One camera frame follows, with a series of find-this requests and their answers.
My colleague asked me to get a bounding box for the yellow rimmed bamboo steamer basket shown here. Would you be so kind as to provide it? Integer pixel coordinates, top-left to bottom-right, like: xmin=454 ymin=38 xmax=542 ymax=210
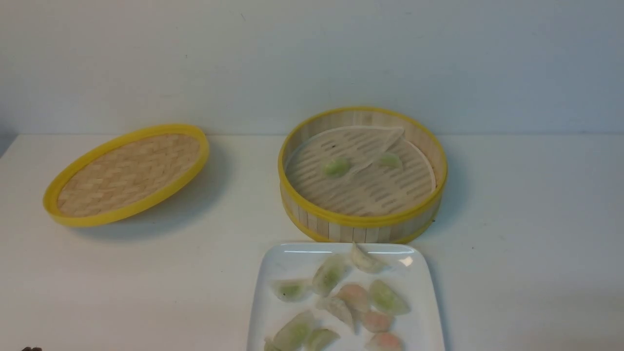
xmin=278 ymin=106 xmax=448 ymax=243

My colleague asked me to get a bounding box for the green dumpling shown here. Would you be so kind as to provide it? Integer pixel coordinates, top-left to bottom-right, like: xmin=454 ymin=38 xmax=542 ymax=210
xmin=377 ymin=153 xmax=403 ymax=169
xmin=322 ymin=157 xmax=351 ymax=178

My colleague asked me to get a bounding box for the green dumpling plate bottom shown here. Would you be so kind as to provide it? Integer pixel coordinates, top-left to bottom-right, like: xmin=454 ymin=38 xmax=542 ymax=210
xmin=304 ymin=328 xmax=341 ymax=351

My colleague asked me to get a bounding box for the pink dumpling plate centre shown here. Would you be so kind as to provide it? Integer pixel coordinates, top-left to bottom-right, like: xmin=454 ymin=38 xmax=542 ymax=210
xmin=335 ymin=284 xmax=370 ymax=313

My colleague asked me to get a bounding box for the pink dumpling plate lower right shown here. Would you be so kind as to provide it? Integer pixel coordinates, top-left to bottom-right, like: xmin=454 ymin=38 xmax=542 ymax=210
xmin=358 ymin=310 xmax=395 ymax=333

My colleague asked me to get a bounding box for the green dumpling plate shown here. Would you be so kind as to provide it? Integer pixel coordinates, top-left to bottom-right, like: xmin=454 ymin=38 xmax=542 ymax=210
xmin=312 ymin=254 xmax=349 ymax=297
xmin=270 ymin=278 xmax=311 ymax=303
xmin=369 ymin=279 xmax=410 ymax=316
xmin=273 ymin=310 xmax=316 ymax=351
xmin=304 ymin=328 xmax=341 ymax=351

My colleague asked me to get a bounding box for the yellow rimmed woven steamer lid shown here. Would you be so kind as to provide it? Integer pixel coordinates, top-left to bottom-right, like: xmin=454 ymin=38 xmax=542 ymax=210
xmin=42 ymin=124 xmax=210 ymax=228

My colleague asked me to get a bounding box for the pink dumpling plate bottom right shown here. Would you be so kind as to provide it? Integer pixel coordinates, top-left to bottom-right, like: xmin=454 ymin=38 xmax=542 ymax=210
xmin=365 ymin=332 xmax=404 ymax=351

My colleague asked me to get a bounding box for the green dumpling plate right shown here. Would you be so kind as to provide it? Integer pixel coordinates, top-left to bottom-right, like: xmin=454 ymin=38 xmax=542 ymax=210
xmin=369 ymin=279 xmax=410 ymax=316

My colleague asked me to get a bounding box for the green dumpling plate upper middle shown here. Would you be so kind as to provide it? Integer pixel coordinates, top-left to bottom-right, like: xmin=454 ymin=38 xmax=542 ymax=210
xmin=312 ymin=254 xmax=349 ymax=297

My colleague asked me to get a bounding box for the pale dumpling plate top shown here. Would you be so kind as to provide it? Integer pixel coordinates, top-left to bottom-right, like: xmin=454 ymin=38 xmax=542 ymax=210
xmin=350 ymin=242 xmax=388 ymax=274

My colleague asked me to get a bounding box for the pale white dumpling plate centre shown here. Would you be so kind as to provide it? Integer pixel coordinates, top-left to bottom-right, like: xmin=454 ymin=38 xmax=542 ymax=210
xmin=315 ymin=297 xmax=356 ymax=334

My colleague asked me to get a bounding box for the white square plate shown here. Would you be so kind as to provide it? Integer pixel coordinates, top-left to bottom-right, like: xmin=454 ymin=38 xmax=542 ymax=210
xmin=247 ymin=242 xmax=446 ymax=351

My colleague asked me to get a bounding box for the pink dumpling plate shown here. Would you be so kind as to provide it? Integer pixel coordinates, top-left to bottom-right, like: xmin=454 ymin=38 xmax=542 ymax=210
xmin=365 ymin=332 xmax=404 ymax=351
xmin=358 ymin=310 xmax=395 ymax=333
xmin=335 ymin=284 xmax=370 ymax=313

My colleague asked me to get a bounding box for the green dumpling plate lower left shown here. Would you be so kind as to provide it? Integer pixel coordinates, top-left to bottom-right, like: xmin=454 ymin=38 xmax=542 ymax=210
xmin=273 ymin=310 xmax=316 ymax=351

